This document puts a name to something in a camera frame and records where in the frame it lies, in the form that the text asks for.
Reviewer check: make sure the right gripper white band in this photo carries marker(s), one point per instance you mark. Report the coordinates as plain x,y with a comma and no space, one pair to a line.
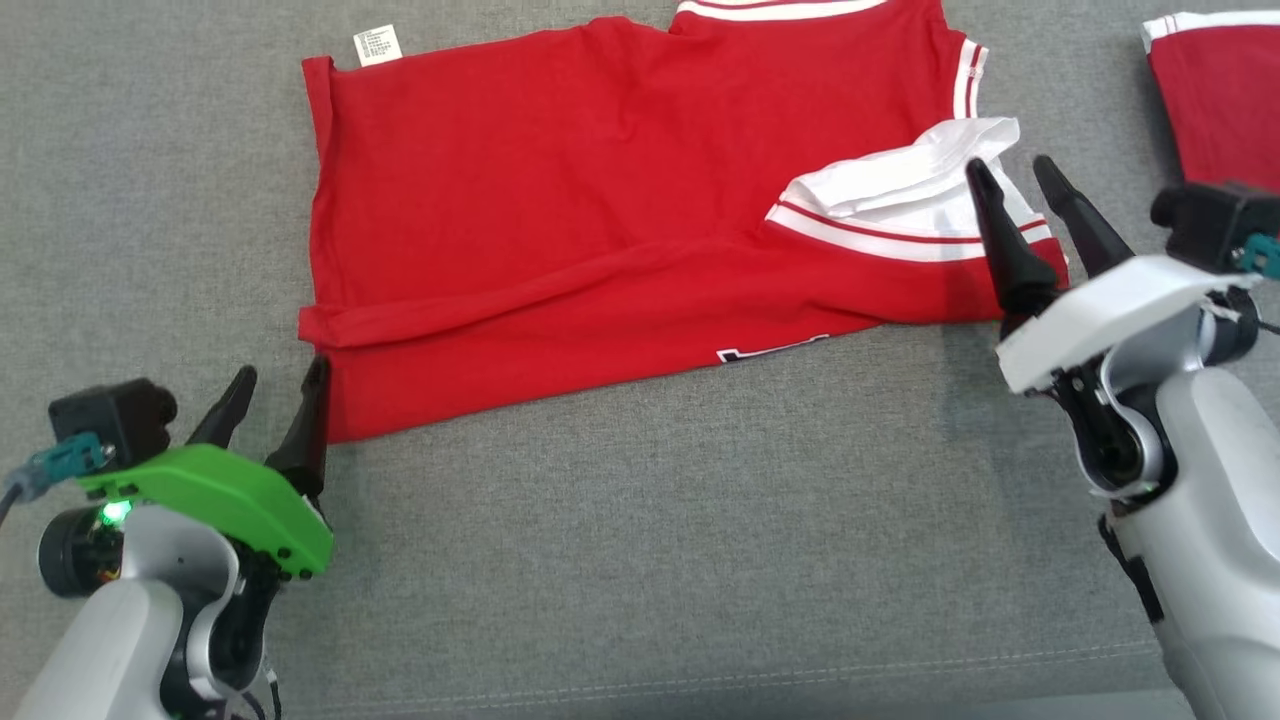
1100,310

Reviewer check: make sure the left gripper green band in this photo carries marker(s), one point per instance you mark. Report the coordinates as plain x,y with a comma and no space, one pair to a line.
230,490

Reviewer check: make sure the red garment with white stripe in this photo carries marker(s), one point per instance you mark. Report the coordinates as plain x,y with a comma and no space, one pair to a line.
1220,110

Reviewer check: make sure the large red shirt white trim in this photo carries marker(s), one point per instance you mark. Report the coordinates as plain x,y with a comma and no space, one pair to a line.
550,200

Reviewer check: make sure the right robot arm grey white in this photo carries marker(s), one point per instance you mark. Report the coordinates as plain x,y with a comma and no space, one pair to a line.
1220,500

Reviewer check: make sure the grey fabric sofa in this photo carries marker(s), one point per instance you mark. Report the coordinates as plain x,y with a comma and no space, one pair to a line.
700,550

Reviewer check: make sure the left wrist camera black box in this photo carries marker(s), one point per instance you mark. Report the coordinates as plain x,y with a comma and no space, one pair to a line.
115,415

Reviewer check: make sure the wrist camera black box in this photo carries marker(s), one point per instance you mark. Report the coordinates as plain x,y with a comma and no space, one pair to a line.
115,415
1200,225

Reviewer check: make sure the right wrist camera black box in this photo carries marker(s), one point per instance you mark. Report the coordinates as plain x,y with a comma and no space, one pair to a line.
1200,225

